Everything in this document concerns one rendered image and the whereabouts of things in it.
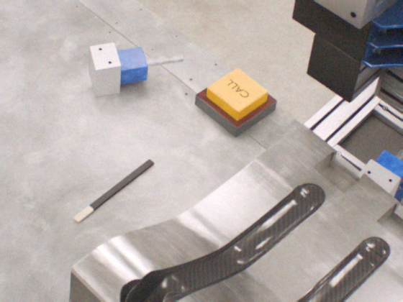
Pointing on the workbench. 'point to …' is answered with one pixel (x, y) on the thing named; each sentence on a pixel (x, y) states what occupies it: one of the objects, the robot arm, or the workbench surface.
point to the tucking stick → (113, 190)
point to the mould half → (270, 294)
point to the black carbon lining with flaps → (340, 282)
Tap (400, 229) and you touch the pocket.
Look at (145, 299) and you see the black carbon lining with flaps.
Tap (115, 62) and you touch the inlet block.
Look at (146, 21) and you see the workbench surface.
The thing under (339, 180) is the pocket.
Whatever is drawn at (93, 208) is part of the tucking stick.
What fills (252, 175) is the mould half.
